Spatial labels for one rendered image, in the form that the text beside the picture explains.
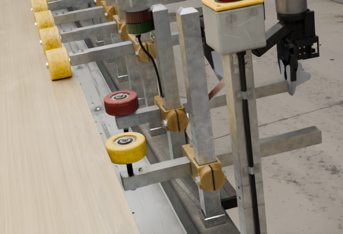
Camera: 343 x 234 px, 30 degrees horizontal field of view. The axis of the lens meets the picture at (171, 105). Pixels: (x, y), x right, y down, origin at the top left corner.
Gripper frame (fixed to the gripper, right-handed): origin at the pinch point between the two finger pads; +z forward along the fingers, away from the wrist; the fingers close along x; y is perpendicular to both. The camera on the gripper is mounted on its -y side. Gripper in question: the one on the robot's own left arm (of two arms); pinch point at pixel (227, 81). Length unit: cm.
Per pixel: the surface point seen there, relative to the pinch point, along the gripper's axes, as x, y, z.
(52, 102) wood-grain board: 37.5, 22.2, 4.3
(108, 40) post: 12, 109, 16
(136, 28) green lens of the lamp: 16.7, 8.1, -13.3
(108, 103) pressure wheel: 25.1, 12.4, 4.0
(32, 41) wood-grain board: 39, 85, 4
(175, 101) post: 10.2, 9.1, 5.6
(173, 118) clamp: 11.8, 6.3, 8.4
